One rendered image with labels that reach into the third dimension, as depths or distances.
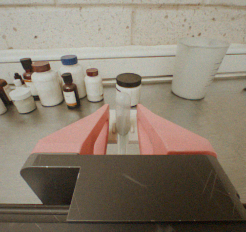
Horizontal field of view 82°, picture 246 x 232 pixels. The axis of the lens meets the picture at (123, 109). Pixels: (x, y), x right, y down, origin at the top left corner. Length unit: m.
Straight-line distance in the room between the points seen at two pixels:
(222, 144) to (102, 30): 0.44
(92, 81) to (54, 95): 0.11
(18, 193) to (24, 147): 0.09
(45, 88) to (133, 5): 0.35
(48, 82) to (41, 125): 0.11
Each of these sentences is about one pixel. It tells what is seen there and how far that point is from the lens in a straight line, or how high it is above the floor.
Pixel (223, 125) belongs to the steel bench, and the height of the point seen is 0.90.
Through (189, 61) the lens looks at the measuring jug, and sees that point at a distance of 0.41.
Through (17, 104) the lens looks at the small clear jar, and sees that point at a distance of 0.42.
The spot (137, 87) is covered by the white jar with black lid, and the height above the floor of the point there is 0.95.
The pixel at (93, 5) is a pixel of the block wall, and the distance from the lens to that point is 0.52.
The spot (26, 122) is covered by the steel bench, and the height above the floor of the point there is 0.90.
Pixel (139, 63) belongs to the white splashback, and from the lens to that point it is 0.51.
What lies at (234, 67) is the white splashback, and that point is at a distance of 0.71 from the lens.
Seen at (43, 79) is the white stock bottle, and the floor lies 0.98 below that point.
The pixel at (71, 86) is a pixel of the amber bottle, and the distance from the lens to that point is 0.38.
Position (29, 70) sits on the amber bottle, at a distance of 0.47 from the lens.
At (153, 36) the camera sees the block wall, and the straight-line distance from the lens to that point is 0.55.
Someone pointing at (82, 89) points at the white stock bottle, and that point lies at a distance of 0.43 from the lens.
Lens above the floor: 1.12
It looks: 36 degrees down
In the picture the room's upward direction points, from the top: straight up
